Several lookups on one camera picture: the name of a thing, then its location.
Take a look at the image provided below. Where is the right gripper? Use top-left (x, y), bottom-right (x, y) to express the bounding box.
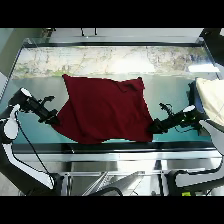
top-left (147, 117), bottom-right (176, 135)

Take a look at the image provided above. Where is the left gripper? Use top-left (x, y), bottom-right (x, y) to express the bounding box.
top-left (37, 107), bottom-right (62, 127)

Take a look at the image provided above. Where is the red T-shirt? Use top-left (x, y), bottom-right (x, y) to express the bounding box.
top-left (52, 73), bottom-right (156, 145)

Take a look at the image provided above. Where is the blue garment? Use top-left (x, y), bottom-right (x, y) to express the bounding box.
top-left (187, 80), bottom-right (205, 116)

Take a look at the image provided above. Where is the cream garment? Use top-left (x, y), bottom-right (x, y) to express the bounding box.
top-left (195, 77), bottom-right (224, 128)

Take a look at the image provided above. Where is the black cable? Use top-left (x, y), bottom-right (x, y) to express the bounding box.
top-left (94, 185), bottom-right (125, 197)
top-left (15, 119), bottom-right (57, 188)

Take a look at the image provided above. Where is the silver frame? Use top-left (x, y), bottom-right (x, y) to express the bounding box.
top-left (0, 149), bottom-right (224, 197)

